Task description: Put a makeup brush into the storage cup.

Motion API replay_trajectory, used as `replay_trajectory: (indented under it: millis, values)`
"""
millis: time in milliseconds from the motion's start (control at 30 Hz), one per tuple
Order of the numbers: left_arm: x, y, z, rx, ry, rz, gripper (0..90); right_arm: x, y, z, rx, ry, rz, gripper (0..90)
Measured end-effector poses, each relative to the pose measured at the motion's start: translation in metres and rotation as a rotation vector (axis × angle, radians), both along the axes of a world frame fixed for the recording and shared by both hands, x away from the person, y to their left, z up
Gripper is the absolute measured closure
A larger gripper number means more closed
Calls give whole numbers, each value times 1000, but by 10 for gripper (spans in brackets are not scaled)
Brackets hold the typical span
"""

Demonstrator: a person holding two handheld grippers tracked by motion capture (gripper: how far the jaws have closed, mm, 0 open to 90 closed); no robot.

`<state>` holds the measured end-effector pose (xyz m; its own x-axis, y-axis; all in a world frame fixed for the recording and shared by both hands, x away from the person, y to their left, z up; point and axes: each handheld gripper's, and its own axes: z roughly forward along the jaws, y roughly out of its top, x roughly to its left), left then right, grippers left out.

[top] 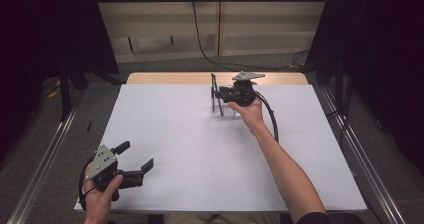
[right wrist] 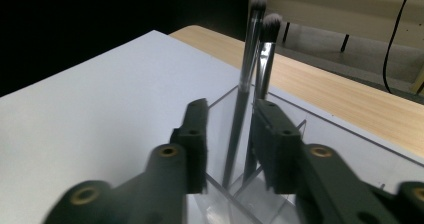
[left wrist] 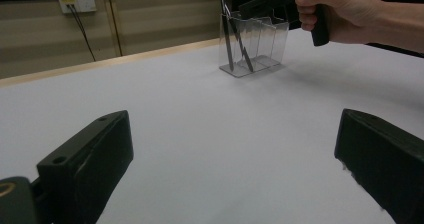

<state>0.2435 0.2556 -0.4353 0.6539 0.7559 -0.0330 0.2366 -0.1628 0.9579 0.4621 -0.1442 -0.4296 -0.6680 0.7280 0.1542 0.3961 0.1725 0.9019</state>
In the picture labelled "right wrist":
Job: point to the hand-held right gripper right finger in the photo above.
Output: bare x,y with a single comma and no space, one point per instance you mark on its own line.
276,144

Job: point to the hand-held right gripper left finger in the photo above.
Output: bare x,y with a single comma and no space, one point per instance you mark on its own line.
196,150

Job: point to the clear acrylic organizer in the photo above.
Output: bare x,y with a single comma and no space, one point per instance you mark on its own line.
253,204

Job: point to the wide-head black makeup brush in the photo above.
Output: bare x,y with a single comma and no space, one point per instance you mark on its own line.
268,57

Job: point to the black pen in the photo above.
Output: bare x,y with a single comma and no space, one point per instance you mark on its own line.
248,57

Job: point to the white table sheet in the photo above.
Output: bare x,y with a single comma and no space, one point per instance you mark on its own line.
100,100

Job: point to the long beige counter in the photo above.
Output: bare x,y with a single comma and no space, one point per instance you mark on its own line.
316,4

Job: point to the black bracket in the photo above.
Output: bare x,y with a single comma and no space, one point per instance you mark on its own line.
286,32
345,43

